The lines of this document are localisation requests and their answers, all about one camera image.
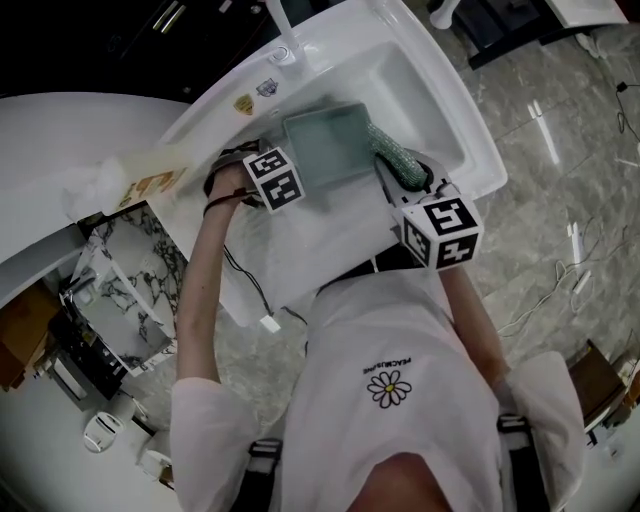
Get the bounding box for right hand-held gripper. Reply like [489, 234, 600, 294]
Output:
[373, 152, 485, 272]

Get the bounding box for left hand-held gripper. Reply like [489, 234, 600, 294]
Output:
[202, 139, 307, 216]

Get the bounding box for green scrubbing sponge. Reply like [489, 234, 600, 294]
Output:
[366, 117, 430, 192]

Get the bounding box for person's left forearm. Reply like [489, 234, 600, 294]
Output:
[174, 197, 251, 389]

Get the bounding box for person's right forearm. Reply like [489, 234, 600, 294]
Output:
[438, 263, 512, 389]

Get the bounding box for person's left hand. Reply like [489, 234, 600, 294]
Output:
[207, 168, 258, 205]

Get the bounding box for white ceramic sink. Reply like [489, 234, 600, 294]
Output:
[158, 0, 510, 329]

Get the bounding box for clear soap pump bottle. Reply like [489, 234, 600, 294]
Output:
[62, 143, 195, 217]

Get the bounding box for white curved faucet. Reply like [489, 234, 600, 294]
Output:
[263, 0, 454, 67]

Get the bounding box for person's white daisy shirt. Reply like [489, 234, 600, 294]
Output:
[169, 272, 587, 512]

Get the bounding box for marble pattern sink cabinet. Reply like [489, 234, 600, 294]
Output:
[59, 204, 190, 377]

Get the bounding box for tall black cabinet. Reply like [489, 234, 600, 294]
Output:
[0, 0, 281, 101]

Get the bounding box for small white square sink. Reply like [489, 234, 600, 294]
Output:
[544, 0, 629, 27]

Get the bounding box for black metal cart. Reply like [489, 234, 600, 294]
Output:
[47, 309, 126, 401]

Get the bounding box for brown wooden furniture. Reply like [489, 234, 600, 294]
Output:
[567, 339, 640, 436]

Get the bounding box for cardboard box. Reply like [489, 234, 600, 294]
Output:
[0, 284, 64, 391]

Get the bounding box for white round device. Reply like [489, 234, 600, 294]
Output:
[82, 409, 125, 454]

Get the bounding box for black cable white plug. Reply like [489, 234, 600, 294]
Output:
[219, 243, 282, 332]

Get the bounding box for white floor cable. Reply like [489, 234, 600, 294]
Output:
[497, 259, 601, 341]

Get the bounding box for black adapter cable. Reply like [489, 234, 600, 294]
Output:
[613, 81, 640, 136]

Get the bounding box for black white harness strap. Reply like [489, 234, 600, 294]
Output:
[496, 413, 534, 512]
[247, 438, 282, 512]

